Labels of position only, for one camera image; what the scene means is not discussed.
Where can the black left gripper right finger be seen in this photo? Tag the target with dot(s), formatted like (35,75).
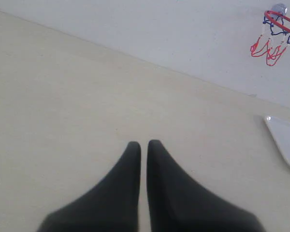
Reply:
(177,203)

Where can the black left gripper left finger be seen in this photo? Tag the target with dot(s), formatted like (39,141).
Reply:
(111,206)

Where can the red mini basketball hoop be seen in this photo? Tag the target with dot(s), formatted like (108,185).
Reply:
(274,39)

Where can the white square plastic tray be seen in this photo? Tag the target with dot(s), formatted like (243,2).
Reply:
(280,132)

